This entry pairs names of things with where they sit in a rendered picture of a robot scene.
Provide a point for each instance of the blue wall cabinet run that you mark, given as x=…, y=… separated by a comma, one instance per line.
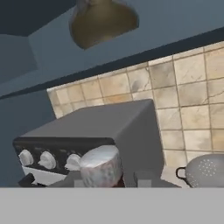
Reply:
x=175, y=23

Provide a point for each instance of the white toaster oven knob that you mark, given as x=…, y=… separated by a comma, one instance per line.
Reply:
x=26, y=157
x=72, y=162
x=47, y=160

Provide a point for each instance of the grey toaster oven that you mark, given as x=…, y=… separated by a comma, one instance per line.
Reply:
x=116, y=125

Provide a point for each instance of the brass pendant lamp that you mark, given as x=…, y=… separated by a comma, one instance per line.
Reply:
x=102, y=23

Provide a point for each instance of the grey metal colander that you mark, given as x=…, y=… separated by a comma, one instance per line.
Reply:
x=207, y=172

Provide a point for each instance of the white marbled round bottle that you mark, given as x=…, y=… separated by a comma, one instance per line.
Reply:
x=100, y=166

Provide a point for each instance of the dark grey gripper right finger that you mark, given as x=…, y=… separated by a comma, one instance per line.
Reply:
x=142, y=176

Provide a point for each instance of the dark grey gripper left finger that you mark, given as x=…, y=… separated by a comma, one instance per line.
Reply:
x=73, y=178

